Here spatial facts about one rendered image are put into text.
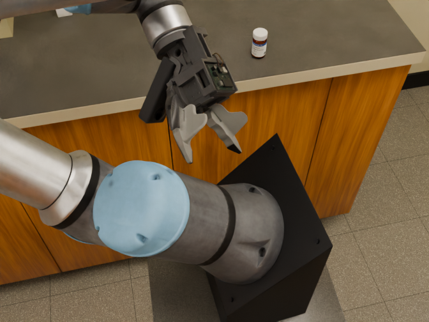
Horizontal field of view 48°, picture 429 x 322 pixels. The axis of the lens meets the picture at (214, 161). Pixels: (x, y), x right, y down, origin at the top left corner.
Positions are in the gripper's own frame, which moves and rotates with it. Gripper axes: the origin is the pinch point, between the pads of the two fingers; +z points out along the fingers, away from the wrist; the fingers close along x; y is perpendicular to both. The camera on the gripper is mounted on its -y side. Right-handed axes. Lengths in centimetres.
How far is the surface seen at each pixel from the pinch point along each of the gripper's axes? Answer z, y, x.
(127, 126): -23, -39, 31
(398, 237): 43, -19, 138
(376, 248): 43, -26, 130
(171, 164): -12, -44, 49
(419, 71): -21, 10, 201
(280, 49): -25, -1, 53
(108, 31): -50, -35, 34
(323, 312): 29.9, 0.2, 12.3
